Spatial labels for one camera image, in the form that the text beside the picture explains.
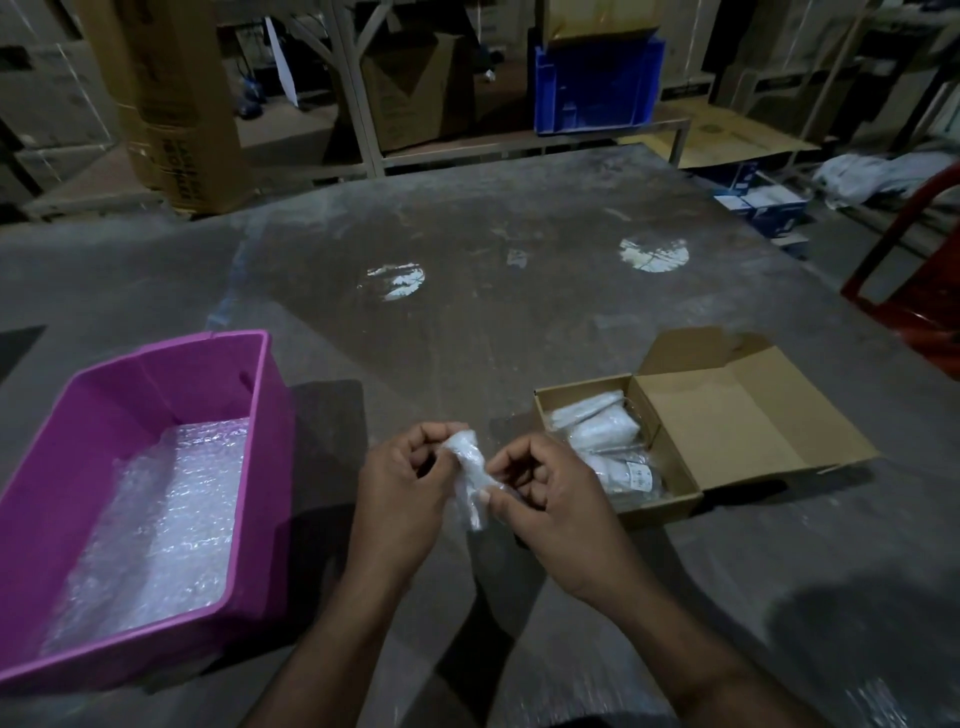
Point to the red plastic chair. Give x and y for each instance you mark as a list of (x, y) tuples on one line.
[(922, 300)]

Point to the small brown cardboard box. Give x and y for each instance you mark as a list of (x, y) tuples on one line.
[(742, 420)]

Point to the pink plastic bin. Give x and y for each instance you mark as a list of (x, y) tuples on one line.
[(202, 367)]

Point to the dark blue product box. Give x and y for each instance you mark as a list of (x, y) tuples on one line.
[(731, 176)]

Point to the person's left hand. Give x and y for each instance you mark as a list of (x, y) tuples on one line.
[(397, 510)]

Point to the flat cardboard sheet with tape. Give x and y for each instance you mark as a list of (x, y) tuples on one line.
[(600, 19)]

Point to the blue plastic crate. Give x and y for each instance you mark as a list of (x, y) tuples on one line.
[(600, 86)]

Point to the pile of bubble wrap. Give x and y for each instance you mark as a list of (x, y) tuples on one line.
[(150, 540)]

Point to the grey metal storage rack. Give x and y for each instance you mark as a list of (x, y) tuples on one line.
[(352, 90)]

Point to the open brown carton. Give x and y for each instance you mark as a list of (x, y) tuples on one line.
[(416, 94)]

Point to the tall narrow cardboard carton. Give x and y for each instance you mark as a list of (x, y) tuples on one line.
[(172, 112)]

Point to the small dark object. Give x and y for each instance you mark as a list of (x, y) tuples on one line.
[(252, 101)]

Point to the person's left forearm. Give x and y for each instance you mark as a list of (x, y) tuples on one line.
[(330, 660)]

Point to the white plastic bag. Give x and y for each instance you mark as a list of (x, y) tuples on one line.
[(877, 178)]

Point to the blue and white product box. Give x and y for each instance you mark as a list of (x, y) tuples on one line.
[(776, 211), (731, 206)]

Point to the white paper sheet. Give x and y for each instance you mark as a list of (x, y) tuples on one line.
[(281, 64)]

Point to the flattened printed cardboard sheet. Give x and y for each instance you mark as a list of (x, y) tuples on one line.
[(720, 136)]

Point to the person's right forearm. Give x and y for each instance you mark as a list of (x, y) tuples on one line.
[(705, 660)]

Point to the person's right hand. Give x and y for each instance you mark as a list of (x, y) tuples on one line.
[(577, 532)]

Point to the bubble items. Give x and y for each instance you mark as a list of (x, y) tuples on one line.
[(626, 474)]

